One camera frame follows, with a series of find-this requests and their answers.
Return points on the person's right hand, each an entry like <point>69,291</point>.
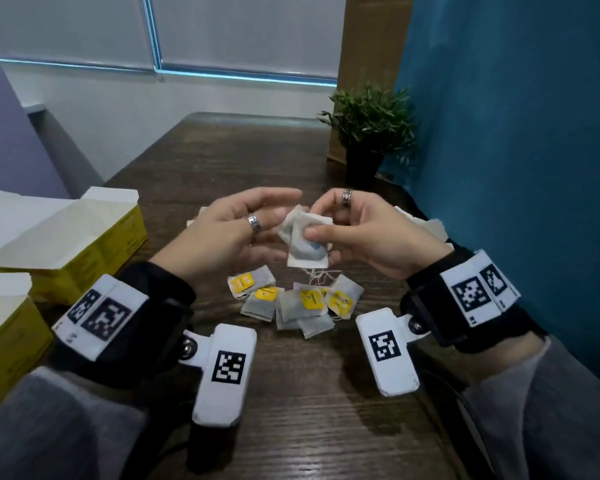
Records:
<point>385,239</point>

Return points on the person's left hand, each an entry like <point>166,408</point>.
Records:
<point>210,239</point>

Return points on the person's right thumb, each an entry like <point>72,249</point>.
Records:
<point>330,234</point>

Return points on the person's left thumb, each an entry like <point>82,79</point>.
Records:
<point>270,225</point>

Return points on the white tea bag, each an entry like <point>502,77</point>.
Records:
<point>300,244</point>

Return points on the person's right forearm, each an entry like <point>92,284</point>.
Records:
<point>540,409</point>

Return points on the person's left forearm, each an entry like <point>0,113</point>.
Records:
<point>55,414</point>

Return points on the white paper wrapper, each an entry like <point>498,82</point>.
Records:
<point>198,217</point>
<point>427,224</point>

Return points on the pile of yellow-tagged tea bags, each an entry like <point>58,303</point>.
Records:
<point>290,307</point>

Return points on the green potted plant black pot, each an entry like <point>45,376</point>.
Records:
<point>372,124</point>

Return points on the black wrist band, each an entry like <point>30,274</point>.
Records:
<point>150,304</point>
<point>440,314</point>

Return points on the white marker block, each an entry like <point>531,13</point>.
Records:
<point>102,314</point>
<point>477,289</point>

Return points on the brown cardboard panel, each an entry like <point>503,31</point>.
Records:
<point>370,49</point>

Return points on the grey roller blind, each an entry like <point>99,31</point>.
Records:
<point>65,27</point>
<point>250,32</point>

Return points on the large open yellow box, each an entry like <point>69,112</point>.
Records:
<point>65,244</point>

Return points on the small open yellow box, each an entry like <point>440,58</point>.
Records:
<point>7,339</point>

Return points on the white wrist camera with marker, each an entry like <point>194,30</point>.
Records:
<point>387,349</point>
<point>227,369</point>

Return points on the white window frame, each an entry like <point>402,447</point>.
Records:
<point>156,54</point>

